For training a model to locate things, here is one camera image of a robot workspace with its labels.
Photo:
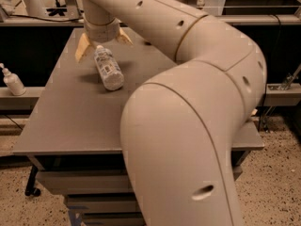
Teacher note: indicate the grey drawer cabinet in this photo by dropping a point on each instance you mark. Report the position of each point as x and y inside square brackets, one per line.
[73, 133]

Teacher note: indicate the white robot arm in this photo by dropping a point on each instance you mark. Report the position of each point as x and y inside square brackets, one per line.
[177, 129]

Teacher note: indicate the clear plastic water bottle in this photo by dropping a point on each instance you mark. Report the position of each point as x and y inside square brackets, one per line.
[108, 68]

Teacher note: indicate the white pump dispenser bottle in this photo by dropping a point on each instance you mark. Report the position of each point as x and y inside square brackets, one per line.
[13, 82]

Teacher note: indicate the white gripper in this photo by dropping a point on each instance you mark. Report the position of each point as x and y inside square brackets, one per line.
[102, 34]

